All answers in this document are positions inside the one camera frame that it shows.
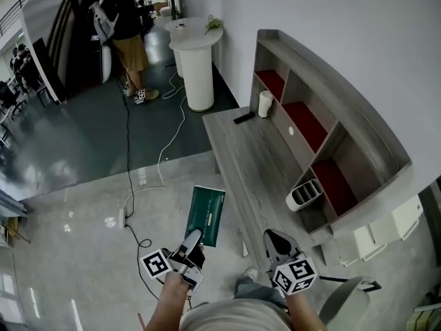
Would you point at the person's white shoe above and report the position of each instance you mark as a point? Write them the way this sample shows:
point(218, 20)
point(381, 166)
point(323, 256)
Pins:
point(250, 272)

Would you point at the white pen holder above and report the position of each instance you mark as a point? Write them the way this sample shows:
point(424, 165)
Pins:
point(303, 197)

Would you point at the person's left forearm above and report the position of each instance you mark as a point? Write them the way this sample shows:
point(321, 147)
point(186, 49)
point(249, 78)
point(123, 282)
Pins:
point(169, 302)

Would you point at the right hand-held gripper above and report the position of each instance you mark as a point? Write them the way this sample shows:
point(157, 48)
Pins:
point(296, 276)

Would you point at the white storage cabinet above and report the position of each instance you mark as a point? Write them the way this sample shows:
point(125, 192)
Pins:
point(389, 226)

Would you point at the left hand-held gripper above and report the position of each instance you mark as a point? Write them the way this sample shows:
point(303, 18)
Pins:
point(156, 265)

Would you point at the grey wooden shelf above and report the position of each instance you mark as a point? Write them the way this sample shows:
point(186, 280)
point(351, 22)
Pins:
point(344, 116)

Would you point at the white paper cup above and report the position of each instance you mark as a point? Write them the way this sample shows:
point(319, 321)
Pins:
point(265, 103)

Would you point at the person's grey trouser leg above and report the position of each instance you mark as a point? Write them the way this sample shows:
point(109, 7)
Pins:
point(256, 288)

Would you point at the white power strip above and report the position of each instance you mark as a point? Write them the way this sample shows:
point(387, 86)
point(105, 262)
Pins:
point(121, 218)

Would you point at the white oval board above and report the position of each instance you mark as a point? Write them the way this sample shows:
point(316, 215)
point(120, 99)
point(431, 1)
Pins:
point(105, 62)

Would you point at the person's right forearm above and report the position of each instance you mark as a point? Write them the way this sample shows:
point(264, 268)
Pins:
point(306, 310)

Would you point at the white chair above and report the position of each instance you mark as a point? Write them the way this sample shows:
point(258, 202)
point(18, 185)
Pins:
point(344, 302)

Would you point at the green plant sprig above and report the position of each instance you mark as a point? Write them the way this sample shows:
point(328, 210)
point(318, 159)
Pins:
point(213, 24)

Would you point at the black office chair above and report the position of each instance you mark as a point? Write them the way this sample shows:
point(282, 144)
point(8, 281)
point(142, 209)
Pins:
point(8, 98)

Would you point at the metal railing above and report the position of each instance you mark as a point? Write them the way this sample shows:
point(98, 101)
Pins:
point(19, 7)

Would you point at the grey wooden desk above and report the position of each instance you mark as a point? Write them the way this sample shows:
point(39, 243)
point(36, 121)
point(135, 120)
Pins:
point(248, 150)

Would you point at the black remote control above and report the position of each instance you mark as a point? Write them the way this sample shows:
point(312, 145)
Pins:
point(244, 118)

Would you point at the white round table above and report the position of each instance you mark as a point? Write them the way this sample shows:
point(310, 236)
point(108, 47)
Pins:
point(196, 67)

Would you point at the person's grey shirt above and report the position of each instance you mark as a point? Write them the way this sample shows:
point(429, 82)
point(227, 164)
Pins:
point(234, 317)

